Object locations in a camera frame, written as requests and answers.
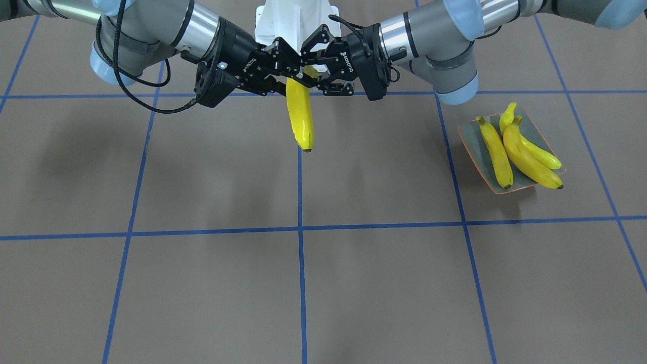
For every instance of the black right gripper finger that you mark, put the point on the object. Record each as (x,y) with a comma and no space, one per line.
(303,80)

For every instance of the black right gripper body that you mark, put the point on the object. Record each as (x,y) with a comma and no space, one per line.
(241,52)

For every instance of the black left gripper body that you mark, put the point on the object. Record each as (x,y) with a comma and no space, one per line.
(357,49)

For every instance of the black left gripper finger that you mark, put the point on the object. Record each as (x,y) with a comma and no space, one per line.
(316,62)
(320,82)

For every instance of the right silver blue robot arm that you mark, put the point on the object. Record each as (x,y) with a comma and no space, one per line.
(147,32)

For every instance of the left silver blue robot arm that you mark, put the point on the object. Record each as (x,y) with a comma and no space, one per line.
(436,41)

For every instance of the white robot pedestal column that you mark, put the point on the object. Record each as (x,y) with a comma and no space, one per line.
(294,21)

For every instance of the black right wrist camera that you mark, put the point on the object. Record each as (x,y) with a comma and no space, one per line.
(213,85)

